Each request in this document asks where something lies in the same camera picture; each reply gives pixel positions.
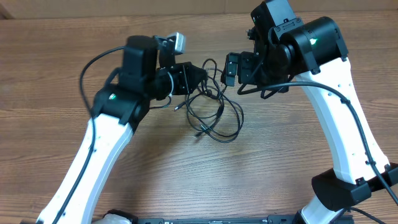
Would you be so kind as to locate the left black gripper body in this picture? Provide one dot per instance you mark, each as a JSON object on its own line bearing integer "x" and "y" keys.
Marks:
{"x": 171, "y": 82}

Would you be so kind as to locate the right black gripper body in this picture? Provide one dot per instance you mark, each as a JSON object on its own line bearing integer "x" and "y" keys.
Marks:
{"x": 258, "y": 70}

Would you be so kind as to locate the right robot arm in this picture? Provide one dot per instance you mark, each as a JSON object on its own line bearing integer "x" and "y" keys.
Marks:
{"x": 288, "y": 52}

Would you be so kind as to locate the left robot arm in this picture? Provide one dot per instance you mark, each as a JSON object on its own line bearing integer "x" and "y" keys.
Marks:
{"x": 148, "y": 72}

